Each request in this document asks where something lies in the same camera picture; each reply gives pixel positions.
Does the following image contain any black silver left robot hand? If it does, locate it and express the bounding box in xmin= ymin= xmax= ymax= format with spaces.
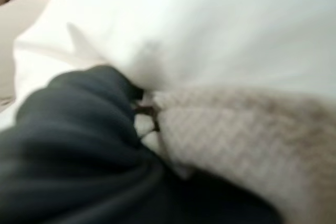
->
xmin=0 ymin=65 xmax=279 ymax=224

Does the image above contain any beige throw blanket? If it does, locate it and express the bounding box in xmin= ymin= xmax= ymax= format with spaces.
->
xmin=152 ymin=84 xmax=336 ymax=224

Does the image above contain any white duvet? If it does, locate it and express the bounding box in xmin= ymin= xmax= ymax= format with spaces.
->
xmin=13 ymin=0 xmax=336 ymax=99

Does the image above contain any large beige pillow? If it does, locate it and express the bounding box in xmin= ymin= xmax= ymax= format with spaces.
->
xmin=0 ymin=0 xmax=50 ymax=104

